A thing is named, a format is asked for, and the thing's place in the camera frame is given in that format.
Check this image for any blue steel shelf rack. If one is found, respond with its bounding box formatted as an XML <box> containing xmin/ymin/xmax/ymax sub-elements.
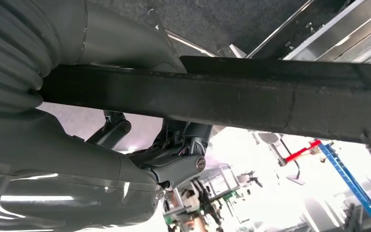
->
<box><xmin>317</xmin><ymin>142</ymin><xmax>371</xmax><ymax>232</ymax></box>

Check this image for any stainless steel workbench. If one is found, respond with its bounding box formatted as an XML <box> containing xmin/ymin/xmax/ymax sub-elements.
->
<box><xmin>245</xmin><ymin>0</ymin><xmax>371</xmax><ymax>77</ymax></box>

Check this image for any black stanchion post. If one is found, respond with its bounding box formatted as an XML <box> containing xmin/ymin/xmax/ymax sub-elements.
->
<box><xmin>278</xmin><ymin>137</ymin><xmax>307</xmax><ymax>187</ymax></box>

